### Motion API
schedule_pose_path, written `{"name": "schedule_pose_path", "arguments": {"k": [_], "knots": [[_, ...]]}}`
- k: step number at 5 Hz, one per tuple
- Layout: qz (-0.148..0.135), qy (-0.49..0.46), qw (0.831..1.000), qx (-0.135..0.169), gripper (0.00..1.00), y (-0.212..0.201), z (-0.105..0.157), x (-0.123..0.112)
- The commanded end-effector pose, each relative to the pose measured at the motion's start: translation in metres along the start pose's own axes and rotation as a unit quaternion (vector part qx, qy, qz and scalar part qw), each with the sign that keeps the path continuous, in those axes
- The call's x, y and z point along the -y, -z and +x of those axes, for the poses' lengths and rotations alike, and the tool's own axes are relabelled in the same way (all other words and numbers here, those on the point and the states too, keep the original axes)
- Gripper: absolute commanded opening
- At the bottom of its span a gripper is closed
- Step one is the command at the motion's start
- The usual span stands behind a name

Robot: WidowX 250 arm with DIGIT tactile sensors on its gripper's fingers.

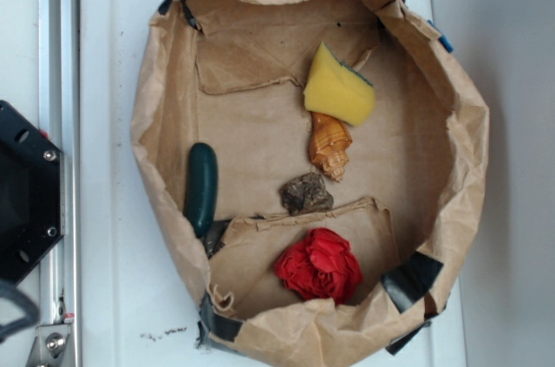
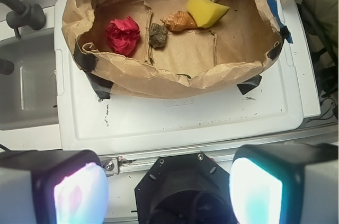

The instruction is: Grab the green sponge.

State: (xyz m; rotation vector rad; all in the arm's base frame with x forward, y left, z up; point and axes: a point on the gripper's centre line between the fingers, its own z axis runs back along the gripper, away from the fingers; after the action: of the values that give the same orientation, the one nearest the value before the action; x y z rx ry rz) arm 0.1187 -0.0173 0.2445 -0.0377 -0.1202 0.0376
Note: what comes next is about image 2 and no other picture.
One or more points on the white toy sink basin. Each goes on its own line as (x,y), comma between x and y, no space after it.
(29,93)

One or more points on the grey toy faucet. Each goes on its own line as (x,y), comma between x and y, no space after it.
(24,14)

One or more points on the brown paper bag bin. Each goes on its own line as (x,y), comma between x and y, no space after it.
(245,42)

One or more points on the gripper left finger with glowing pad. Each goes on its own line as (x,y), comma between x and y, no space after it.
(53,186)

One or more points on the brown grey rock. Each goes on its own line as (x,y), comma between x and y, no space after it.
(157,35)

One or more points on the red crumpled paper ball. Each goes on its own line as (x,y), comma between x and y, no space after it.
(122,35)

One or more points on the yellow green sponge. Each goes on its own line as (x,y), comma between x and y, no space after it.
(206,12)

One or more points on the aluminium rail with bracket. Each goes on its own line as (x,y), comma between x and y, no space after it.
(218,152)

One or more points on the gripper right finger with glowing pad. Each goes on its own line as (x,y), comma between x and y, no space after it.
(285,183)

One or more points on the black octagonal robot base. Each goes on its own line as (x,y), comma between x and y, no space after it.
(195,194)

